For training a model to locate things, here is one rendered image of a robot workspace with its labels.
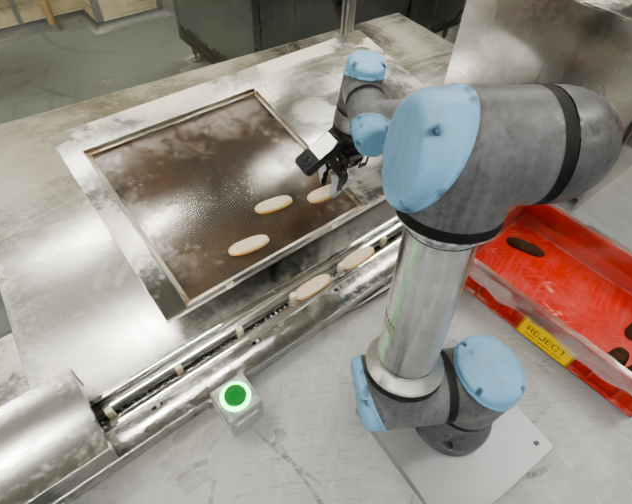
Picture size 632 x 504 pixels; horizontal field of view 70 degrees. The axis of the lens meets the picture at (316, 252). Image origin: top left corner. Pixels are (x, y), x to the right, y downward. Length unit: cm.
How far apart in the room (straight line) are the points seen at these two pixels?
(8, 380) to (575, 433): 112
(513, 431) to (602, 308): 42
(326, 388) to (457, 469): 28
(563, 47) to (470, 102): 91
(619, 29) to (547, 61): 17
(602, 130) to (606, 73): 83
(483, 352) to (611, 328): 53
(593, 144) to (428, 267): 19
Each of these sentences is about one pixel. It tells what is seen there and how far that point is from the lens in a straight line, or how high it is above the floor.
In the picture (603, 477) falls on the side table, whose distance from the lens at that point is 106.
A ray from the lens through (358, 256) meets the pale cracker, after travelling 109.
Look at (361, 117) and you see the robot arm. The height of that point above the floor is 126.
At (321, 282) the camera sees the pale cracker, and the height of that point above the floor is 86.
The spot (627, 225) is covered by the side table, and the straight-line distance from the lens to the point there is 151.
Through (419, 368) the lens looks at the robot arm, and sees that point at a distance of 64.
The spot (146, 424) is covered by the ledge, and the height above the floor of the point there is 86.
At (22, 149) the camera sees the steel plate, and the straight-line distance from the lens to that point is 164.
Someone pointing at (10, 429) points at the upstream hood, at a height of 92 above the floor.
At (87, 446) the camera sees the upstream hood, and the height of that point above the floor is 92.
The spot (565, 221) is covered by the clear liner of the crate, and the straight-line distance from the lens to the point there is 129.
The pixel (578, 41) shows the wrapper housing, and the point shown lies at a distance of 132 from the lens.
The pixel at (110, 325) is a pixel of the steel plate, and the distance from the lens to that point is 110.
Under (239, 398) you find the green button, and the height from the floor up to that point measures 91.
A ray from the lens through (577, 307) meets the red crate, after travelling 123.
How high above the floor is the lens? 170
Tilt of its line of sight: 50 degrees down
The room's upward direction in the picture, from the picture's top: 3 degrees clockwise
